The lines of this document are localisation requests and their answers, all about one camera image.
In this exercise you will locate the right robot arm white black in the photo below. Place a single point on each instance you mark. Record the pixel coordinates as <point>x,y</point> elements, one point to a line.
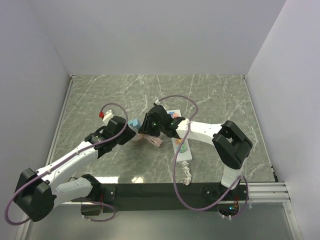
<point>231,144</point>

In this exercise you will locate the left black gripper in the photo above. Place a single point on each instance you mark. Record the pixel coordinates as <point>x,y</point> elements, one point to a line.
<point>129,133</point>

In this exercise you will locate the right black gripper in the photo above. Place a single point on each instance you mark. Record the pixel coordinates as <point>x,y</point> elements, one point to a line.
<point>147,129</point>

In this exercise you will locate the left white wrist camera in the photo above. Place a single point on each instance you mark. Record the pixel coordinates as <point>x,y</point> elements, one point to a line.
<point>106,116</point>

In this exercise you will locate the blue charger plug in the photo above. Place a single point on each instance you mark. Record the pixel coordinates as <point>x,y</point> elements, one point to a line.
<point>138,124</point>

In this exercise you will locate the round pink power socket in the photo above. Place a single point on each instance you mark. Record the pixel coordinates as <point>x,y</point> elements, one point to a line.
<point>138,137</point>

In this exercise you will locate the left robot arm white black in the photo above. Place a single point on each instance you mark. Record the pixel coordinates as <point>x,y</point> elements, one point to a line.
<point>38,192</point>

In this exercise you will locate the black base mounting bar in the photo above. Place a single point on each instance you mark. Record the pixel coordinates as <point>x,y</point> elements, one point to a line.
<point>158,196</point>

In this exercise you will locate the white multicolour power strip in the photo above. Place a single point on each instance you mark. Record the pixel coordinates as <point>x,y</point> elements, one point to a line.
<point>184,152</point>

